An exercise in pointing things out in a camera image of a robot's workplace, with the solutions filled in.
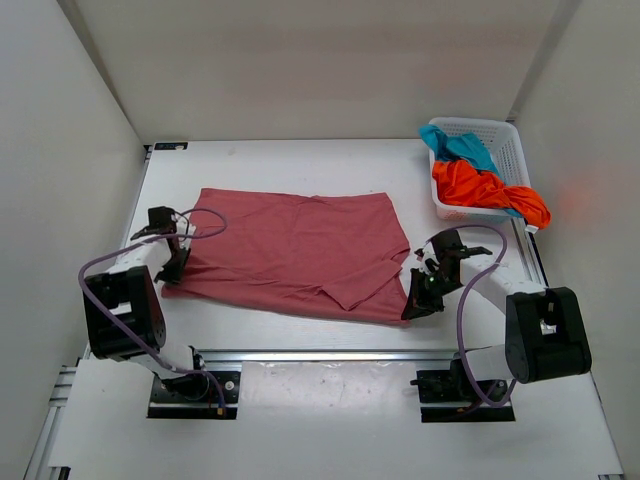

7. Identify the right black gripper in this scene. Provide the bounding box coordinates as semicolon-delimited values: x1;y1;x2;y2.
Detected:
401;267;461;321

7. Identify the pink t shirt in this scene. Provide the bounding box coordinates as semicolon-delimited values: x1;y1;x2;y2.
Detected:
162;188;410;325

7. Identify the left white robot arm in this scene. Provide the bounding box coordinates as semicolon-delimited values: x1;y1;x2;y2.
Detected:
83;207;212;401

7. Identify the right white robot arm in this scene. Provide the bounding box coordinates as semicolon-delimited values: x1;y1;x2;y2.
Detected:
402;229;592;406

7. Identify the black corner label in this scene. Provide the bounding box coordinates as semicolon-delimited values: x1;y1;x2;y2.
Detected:
154;142;188;151

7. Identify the orange t shirt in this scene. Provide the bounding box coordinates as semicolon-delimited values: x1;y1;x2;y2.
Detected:
432;159;552;229

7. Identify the teal t shirt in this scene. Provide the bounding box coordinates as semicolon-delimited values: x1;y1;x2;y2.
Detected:
419;124;521;218

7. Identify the white plastic basket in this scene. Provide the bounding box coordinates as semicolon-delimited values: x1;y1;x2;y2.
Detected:
429;117;531;224

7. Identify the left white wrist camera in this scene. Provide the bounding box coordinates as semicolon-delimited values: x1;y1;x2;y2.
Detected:
172;212;197;250

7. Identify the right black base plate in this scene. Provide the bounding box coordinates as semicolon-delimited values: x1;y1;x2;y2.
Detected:
410;370;515;423

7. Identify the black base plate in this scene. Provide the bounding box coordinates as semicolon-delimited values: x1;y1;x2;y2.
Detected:
147;365;241;420
410;370;515;423

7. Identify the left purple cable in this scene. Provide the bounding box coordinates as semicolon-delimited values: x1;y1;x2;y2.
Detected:
78;208;229;409

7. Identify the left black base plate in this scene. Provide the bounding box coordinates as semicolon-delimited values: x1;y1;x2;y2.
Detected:
147;365;241;420

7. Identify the aluminium frame rail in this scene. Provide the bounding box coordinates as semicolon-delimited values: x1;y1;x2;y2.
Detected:
29;140;622;479

